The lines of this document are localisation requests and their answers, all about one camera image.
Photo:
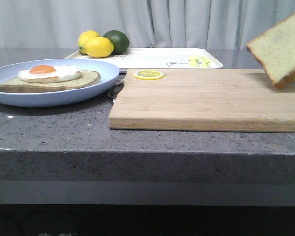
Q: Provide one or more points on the back yellow lemon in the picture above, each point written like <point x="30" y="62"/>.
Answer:
<point x="84" y="37"/>

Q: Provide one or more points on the lemon slice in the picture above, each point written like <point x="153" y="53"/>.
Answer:
<point x="148" y="74"/>

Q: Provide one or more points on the yellow plastic knife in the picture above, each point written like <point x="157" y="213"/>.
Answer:
<point x="204" y="62"/>

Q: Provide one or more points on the metal cutting board handle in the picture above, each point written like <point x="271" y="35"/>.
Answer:
<point x="115" y="90"/>

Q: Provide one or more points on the grey curtain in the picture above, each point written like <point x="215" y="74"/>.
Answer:
<point x="208" y="24"/>

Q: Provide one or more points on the wooden cutting board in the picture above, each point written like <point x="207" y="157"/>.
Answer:
<point x="243" y="100"/>

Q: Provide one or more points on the green lime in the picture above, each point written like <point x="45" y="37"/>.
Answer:
<point x="119" y="40"/>

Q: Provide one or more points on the front yellow lemon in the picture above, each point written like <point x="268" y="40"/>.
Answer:
<point x="99" y="47"/>

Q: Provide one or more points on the light blue round plate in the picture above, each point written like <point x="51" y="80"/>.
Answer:
<point x="108" y="72"/>

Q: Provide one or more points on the yellow plastic fork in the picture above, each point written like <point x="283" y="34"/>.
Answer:
<point x="193" y="60"/>

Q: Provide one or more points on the bread slice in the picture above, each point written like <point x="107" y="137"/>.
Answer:
<point x="274" y="50"/>
<point x="16" y="85"/>

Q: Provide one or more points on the fried egg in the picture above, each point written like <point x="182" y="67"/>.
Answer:
<point x="50" y="74"/>

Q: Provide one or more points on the white rectangular tray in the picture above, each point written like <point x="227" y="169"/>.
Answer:
<point x="159" y="58"/>

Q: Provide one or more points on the yellow lemon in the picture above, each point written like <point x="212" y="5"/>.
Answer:
<point x="84" y="37"/>
<point x="99" y="47"/>

